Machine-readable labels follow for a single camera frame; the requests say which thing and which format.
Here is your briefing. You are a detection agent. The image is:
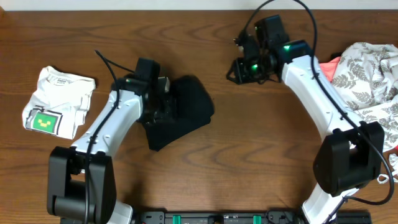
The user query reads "black t-shirt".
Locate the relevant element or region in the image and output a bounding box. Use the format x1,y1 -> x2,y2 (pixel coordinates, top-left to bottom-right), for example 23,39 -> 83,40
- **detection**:
142,75 -> 215,151

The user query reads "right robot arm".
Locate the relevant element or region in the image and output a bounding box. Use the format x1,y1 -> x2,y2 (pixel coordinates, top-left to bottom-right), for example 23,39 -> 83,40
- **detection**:
226,16 -> 384,223

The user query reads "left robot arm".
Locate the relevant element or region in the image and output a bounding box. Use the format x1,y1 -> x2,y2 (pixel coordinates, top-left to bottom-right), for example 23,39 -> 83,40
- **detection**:
47,58 -> 171,223

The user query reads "coral pink garment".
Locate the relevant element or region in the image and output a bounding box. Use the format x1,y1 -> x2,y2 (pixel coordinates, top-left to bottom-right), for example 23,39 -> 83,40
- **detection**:
320,57 -> 341,83

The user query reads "folded white pixel-print t-shirt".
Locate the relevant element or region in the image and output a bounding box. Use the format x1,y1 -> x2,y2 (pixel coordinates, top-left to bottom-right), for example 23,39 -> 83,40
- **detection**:
22,66 -> 96,139

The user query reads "white fern-print garment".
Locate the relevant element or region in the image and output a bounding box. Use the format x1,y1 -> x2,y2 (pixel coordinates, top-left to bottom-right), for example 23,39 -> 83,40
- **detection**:
331,42 -> 397,152

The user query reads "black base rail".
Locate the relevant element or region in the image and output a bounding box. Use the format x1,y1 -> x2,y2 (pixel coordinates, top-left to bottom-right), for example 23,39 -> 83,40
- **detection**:
133,210 -> 373,224

